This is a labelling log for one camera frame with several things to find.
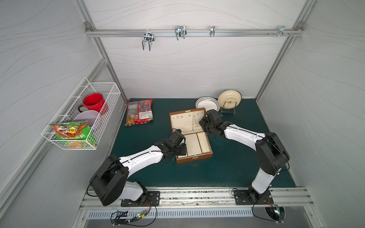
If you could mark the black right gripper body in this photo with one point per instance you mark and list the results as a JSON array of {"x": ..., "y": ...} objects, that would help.
[{"x": 205, "y": 124}]

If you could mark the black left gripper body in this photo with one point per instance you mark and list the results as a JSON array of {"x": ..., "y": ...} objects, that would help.
[{"x": 182, "y": 147}]

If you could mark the brown jewelry box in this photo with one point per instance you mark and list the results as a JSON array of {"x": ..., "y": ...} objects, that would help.
[{"x": 197, "y": 142}]

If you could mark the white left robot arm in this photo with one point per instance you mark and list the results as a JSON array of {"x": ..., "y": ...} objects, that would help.
[{"x": 110, "y": 180}]

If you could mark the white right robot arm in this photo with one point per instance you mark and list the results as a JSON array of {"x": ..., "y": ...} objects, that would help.
[{"x": 271, "y": 153}]

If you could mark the white bowl diamond pattern rim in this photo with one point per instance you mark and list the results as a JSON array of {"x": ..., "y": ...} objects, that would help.
[{"x": 209, "y": 103}]

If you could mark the cream speckled plate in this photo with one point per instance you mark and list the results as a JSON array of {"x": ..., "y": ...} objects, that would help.
[{"x": 229, "y": 99}]

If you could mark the red snack bag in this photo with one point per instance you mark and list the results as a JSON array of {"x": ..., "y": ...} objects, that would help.
[{"x": 139, "y": 112}]

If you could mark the white plate in basket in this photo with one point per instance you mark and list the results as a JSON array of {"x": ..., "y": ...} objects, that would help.
[{"x": 89, "y": 116}]

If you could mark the red enamel mug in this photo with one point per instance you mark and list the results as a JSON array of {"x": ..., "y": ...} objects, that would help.
[{"x": 94, "y": 102}]

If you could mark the metal loop hook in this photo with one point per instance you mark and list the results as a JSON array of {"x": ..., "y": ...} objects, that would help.
[{"x": 180, "y": 32}]

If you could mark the green snack bag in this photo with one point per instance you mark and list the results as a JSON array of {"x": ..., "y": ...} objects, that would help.
[{"x": 74, "y": 135}]

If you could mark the metal double hook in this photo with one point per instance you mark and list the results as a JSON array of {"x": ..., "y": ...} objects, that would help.
[{"x": 148, "y": 39}]

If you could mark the chrome wire plate stand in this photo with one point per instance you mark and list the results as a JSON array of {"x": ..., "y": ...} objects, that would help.
[{"x": 228, "y": 109}]

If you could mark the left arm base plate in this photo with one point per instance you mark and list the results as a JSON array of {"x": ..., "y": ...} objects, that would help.
[{"x": 149, "y": 197}]

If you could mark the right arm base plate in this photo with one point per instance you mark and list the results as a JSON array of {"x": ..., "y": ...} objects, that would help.
[{"x": 251, "y": 197}]

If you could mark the electronics board with wires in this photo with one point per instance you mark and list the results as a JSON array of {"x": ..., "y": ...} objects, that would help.
[{"x": 119, "y": 218}]

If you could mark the white wire wall basket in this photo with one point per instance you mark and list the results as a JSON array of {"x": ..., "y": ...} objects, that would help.
[{"x": 69, "y": 110}]

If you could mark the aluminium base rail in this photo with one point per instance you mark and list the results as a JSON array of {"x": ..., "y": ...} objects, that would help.
[{"x": 204, "y": 197}]

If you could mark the aluminium horizontal rail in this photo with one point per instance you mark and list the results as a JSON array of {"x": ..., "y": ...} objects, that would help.
[{"x": 198, "y": 33}]

